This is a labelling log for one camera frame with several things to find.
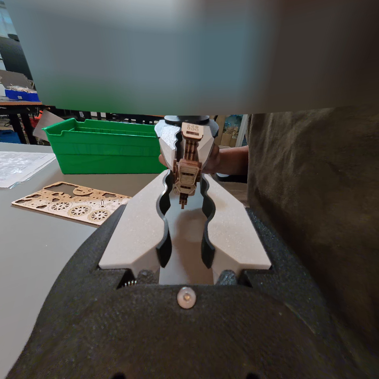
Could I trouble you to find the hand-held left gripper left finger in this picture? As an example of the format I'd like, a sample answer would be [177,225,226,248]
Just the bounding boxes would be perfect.
[98,170,174,284]

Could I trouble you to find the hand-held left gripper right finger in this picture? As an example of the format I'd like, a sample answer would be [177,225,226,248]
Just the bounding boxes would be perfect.
[202,173,272,282]

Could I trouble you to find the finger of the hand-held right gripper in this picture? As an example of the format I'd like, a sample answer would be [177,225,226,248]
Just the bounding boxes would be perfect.
[197,123,220,176]
[159,124,182,178]

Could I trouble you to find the wooden model assembly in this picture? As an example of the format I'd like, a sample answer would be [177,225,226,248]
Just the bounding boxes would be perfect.
[173,121,205,209]

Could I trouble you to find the wooden parts sheet with wheels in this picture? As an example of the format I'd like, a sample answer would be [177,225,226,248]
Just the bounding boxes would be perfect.
[11,181,133,226]

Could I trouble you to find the person's right forearm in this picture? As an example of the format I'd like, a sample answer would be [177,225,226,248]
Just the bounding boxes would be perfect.
[220,145,249,176]

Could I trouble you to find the grey desk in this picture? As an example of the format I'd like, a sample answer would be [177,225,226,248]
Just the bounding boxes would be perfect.
[0,142,217,379]

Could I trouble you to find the person's right hand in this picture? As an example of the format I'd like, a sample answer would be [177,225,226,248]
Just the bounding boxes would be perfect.
[204,144,226,176]

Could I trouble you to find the green plastic bin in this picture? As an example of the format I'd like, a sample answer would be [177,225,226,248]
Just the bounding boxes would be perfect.
[41,118,169,175]

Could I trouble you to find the person's olive clothing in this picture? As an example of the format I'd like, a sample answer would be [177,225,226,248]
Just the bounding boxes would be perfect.
[247,106,379,379]

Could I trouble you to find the grey cardboard panel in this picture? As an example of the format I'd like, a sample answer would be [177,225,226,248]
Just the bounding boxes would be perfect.
[33,110,65,139]

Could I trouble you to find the printed paper sheets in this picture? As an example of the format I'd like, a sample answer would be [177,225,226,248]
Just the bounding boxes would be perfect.
[0,151,57,189]

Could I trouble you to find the blue storage bin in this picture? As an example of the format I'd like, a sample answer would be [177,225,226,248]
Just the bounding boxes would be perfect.
[5,88,41,102]

